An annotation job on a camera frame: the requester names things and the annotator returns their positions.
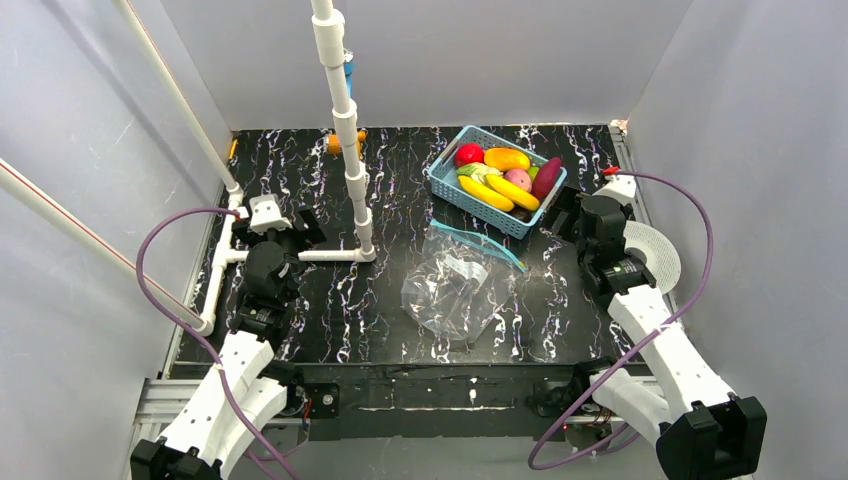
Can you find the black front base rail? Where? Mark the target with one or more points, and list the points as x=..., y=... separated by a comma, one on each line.
x=365, y=401

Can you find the green white toy cabbage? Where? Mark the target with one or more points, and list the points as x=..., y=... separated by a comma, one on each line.
x=478, y=172

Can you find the yellow toy banana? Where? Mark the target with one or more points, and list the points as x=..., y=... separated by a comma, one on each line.
x=513, y=193
x=485, y=194

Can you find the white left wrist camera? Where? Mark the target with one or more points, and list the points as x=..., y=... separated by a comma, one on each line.
x=266, y=214

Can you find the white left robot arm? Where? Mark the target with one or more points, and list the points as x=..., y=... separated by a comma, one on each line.
x=235, y=399

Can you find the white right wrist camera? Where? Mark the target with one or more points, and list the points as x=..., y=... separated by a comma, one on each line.
x=621, y=188

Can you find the red toy apple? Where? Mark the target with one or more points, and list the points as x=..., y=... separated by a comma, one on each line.
x=468, y=153

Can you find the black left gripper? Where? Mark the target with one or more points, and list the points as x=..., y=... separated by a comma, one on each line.
x=291, y=230

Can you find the orange toy mango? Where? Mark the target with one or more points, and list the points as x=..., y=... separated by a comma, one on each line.
x=506, y=159

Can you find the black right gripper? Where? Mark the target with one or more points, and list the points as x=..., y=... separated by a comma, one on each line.
x=577, y=206

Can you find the yellow toy banana front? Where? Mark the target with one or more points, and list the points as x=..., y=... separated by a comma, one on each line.
x=485, y=194

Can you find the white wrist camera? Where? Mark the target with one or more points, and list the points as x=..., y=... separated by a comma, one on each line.
x=621, y=188
x=266, y=214

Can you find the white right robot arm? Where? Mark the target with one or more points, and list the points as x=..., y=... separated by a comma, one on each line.
x=699, y=427

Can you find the blue clip on pipe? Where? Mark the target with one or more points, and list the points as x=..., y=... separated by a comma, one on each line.
x=348, y=69

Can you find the light blue plastic basket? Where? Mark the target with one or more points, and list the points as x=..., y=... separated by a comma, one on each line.
x=444, y=184

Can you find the clear zip top bag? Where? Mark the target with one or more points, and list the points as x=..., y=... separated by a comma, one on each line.
x=465, y=278

